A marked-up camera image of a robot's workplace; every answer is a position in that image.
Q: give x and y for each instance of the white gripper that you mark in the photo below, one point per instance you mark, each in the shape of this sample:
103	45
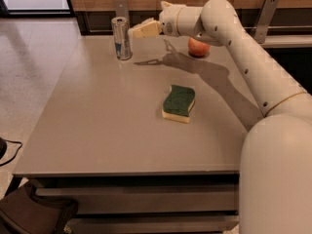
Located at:
169	20

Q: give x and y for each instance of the silver blue redbull can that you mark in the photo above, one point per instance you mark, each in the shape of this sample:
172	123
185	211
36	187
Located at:
120	28

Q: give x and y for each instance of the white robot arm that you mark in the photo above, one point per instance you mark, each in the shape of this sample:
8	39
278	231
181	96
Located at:
275	191

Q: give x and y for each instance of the red apple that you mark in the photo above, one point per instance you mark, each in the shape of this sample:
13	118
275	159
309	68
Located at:
197	49

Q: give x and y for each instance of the green yellow sponge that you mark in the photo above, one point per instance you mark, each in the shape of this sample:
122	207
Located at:
178	104

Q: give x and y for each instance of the grey upper drawer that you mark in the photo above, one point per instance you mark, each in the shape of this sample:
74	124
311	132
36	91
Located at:
148	199

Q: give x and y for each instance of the grey drawer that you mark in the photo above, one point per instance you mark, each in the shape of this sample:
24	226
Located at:
148	199
163	224

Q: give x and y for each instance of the grey lower drawer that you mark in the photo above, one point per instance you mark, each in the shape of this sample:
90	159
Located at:
163	224

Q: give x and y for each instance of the dark brown bag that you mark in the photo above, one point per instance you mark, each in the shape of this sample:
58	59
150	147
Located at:
22	212

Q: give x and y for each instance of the left metal wall bracket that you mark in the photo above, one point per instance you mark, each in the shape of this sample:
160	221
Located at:
121	9

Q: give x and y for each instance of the metal wall bracket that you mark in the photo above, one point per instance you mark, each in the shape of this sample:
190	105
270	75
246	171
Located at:
265	16
121	9

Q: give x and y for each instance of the right metal wall bracket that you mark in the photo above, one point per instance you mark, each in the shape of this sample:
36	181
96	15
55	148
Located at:
265	16

